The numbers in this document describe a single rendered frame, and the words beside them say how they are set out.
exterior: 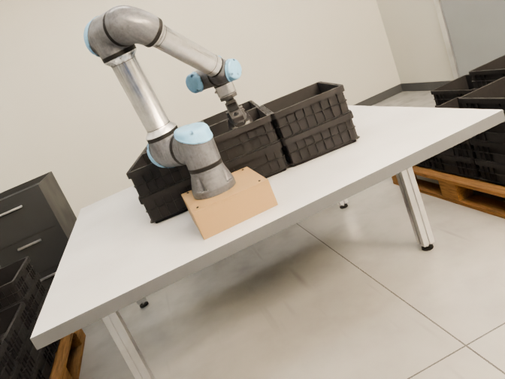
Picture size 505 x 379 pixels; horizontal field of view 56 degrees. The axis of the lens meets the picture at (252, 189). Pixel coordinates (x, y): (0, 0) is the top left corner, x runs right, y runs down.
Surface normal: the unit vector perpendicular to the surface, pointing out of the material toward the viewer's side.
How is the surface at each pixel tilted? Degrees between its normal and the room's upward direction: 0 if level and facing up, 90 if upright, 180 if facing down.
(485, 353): 0
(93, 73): 90
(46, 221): 90
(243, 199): 90
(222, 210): 90
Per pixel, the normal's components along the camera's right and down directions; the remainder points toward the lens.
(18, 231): 0.26, 0.19
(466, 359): -0.36, -0.89
